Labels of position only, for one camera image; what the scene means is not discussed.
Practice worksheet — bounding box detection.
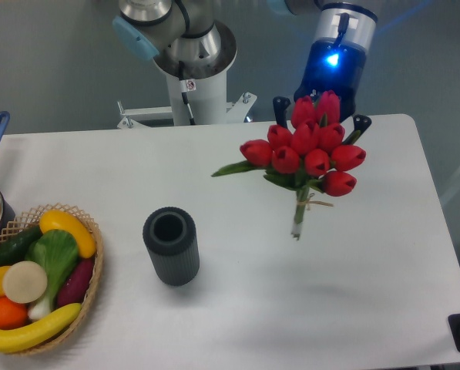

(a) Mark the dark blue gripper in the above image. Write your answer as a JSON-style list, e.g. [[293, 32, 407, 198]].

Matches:
[[273, 41, 371, 145]]

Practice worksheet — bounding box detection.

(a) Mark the red tulip bouquet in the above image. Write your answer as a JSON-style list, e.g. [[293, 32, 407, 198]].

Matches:
[[213, 91, 366, 240]]

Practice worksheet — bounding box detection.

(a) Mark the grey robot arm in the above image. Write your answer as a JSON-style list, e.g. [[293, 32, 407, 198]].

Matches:
[[112, 1, 382, 126]]

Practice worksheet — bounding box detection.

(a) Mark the dark grey ribbed vase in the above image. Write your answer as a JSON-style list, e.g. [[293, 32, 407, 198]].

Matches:
[[143, 207, 200, 287]]

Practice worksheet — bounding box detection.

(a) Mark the green bok choy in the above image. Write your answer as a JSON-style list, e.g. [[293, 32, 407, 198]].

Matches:
[[25, 230, 79, 321]]

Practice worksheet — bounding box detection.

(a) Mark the purple sweet potato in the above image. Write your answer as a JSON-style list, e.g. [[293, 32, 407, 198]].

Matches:
[[56, 259, 94, 308]]

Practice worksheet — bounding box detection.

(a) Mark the woven wicker basket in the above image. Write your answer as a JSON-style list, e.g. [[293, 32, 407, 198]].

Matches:
[[0, 203, 104, 355]]

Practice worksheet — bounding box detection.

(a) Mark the dark green cucumber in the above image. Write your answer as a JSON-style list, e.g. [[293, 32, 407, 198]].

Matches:
[[0, 225, 42, 267]]

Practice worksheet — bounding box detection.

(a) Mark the beige round disc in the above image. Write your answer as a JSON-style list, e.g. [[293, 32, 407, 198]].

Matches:
[[2, 261, 48, 304]]

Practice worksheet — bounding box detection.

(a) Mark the orange fruit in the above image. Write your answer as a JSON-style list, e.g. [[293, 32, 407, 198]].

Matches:
[[0, 297, 28, 330]]

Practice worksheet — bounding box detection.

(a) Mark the long yellow banana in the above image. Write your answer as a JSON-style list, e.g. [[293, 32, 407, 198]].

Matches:
[[0, 303, 82, 354]]

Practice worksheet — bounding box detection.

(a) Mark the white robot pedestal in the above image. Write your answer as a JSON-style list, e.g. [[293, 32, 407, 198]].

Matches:
[[117, 71, 257, 129]]

